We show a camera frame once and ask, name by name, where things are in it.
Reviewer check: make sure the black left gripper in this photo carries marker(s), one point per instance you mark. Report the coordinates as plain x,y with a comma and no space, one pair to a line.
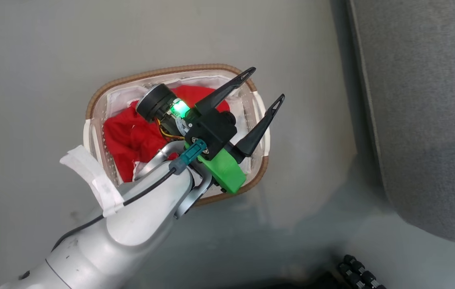
211,130

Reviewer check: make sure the red and white garment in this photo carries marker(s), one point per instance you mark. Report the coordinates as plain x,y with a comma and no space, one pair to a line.
131,136

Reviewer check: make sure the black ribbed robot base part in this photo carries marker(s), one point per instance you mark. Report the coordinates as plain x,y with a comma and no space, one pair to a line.
358,271

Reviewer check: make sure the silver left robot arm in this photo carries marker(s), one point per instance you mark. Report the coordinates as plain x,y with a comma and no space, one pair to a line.
143,208

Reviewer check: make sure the white basket with brown rim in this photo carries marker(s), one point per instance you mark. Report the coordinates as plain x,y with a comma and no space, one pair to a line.
247,108

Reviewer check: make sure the white basket liner cloth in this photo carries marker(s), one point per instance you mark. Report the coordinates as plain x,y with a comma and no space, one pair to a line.
123,96

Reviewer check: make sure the white tape strip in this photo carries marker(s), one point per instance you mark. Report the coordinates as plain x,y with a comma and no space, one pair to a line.
90,172

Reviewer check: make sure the grey fabric sofa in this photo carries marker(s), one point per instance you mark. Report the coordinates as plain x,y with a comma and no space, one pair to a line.
432,120

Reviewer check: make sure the green wrist camera box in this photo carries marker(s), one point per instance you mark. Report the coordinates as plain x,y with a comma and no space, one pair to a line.
227,172

